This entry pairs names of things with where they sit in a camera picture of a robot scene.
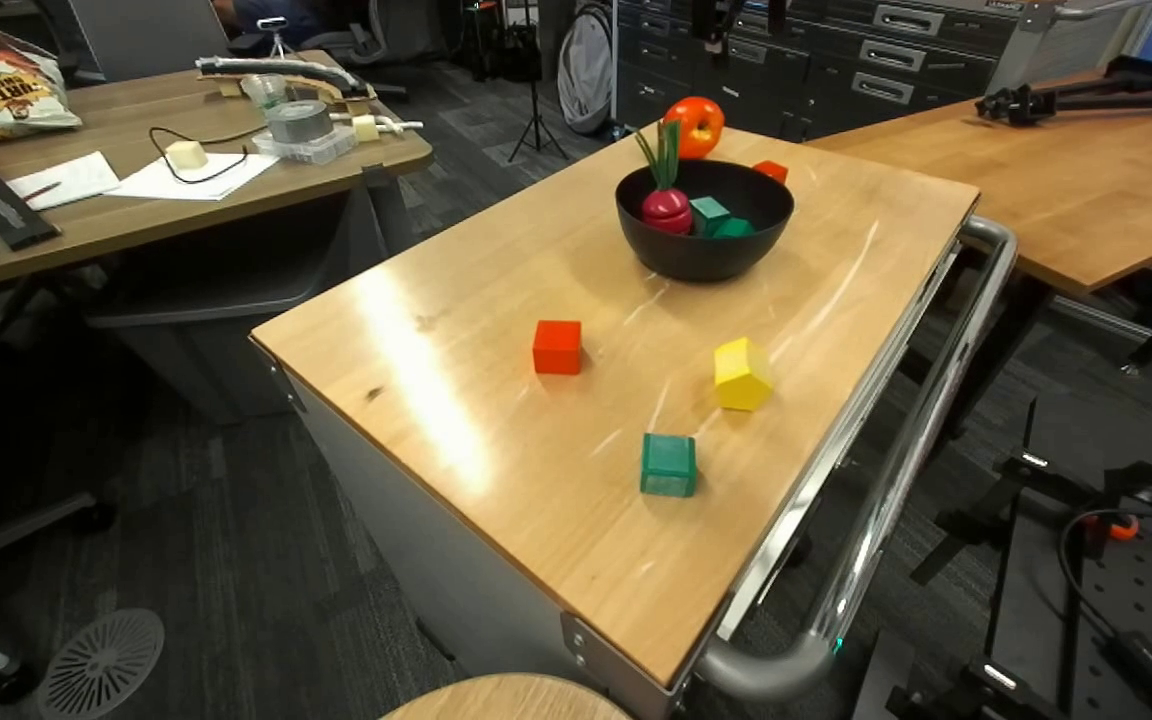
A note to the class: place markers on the red cube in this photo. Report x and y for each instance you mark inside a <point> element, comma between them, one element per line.
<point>557,350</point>

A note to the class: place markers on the green cube edge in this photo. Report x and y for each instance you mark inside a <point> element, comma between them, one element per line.
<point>710,209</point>

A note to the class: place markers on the green cube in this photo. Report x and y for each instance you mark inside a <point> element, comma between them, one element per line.
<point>734,229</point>
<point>670,466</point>

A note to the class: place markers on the red orange toy apple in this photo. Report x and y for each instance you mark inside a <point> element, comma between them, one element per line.
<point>699,121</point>

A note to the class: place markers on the small orange red block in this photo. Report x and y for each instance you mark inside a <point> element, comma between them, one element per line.
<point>772,170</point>

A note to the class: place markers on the red toy radish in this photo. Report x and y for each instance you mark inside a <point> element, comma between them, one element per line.
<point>667,205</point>

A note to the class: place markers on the black bowl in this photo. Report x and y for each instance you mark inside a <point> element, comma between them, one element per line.
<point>699,258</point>

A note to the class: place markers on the yellow cube near headset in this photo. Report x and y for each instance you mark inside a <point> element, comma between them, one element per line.
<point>739,375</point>

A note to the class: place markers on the round wooden stool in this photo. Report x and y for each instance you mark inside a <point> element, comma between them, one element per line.
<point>508,699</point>

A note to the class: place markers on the white paper sheets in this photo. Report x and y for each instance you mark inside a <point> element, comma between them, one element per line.
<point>189,172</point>

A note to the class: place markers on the wooden office desk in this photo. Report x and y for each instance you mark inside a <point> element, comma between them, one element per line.
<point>68,199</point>

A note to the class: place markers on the chip snack bag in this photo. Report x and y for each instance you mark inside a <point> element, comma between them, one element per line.
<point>32,92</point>

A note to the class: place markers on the metal cart handle bar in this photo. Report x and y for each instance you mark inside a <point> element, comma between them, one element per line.
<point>841,597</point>

